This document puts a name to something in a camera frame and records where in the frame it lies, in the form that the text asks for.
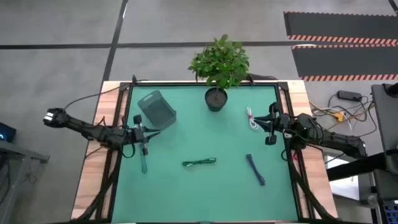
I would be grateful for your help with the grey monitor back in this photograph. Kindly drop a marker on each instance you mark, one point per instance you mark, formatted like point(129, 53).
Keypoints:
point(387, 124)

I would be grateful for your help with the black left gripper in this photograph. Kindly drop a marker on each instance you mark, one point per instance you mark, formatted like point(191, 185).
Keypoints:
point(139, 135)

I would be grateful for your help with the grey side table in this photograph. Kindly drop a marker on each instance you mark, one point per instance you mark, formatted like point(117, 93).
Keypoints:
point(18, 155)

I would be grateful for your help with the green leafy plant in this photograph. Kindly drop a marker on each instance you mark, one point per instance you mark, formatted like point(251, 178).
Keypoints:
point(222, 63)

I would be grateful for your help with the black hazard-striped floor mat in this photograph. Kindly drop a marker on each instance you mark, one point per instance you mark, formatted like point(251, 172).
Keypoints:
point(339, 25)
point(342, 60)

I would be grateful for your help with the black stand bar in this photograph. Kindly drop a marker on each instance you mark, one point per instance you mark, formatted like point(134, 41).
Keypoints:
point(354, 168)

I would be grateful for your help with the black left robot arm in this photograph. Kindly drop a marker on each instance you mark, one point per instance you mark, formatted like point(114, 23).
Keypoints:
point(93, 132)

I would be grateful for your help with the black aluminium table frame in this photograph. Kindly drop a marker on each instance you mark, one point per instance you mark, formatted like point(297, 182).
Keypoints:
point(174, 83)

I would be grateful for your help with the green table mat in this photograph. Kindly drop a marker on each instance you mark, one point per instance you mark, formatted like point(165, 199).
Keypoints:
point(202, 196)

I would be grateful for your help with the black power adapter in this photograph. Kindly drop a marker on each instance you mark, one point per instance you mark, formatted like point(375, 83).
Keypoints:
point(349, 95)

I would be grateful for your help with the black plant pot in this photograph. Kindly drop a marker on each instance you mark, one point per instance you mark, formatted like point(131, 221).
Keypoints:
point(216, 104)

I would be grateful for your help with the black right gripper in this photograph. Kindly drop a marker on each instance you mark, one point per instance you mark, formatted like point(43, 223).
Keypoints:
point(281, 123)

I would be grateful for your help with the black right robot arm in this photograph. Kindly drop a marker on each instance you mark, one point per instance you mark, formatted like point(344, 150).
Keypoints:
point(339, 141)

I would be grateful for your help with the blue parts bins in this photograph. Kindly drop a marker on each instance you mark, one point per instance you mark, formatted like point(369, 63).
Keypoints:
point(391, 211)

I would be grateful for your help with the black device with blue light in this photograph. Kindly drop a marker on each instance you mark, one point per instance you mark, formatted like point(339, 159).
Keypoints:
point(6, 132)

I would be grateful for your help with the grey translucent plastic basket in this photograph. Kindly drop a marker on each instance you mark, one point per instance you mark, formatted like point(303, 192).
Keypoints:
point(157, 109)

